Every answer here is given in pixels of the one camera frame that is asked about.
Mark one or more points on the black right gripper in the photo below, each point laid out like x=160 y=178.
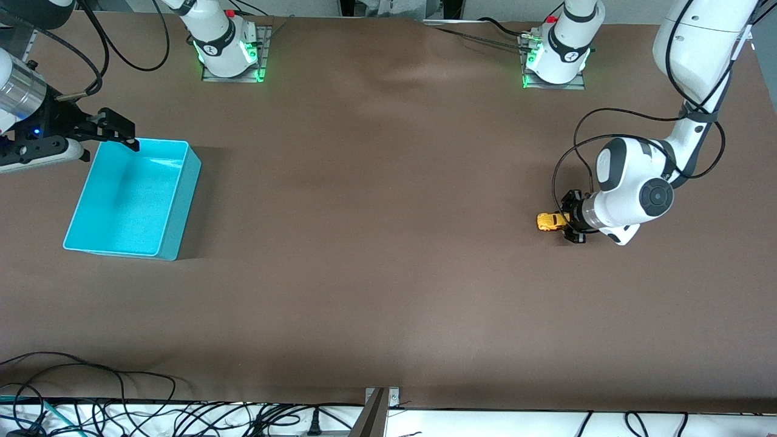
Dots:
x=61 y=116

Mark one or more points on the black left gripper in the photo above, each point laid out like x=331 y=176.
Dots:
x=572 y=214

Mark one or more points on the yellow toy beetle car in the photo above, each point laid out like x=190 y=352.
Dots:
x=548 y=221

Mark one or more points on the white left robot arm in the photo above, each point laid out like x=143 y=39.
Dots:
x=631 y=194

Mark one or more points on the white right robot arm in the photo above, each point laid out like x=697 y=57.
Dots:
x=218 y=42

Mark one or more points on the turquoise plastic bin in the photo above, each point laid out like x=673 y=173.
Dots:
x=133 y=206

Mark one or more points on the brown table cover sheet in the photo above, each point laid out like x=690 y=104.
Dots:
x=388 y=243

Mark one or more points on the person in grey clothes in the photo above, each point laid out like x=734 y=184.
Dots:
x=400 y=5

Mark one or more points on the grey metal bar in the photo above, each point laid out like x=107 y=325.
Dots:
x=371 y=419

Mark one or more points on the black power plug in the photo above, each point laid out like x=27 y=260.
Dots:
x=314 y=428

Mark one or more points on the aluminium frame profile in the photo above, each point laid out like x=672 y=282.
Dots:
x=745 y=36
x=24 y=45

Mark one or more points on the metal bracket plate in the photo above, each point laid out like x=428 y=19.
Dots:
x=393 y=397

